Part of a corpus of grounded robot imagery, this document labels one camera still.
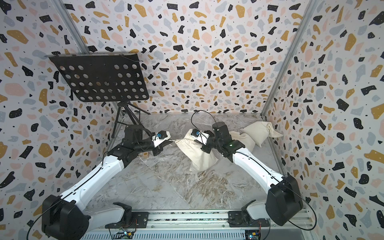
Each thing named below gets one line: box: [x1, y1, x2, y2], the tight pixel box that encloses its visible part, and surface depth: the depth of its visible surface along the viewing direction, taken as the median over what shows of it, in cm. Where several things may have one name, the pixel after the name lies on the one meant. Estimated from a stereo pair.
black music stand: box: [46, 53, 151, 138], surface depth 78 cm
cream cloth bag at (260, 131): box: [239, 121, 284, 148], surface depth 102 cm
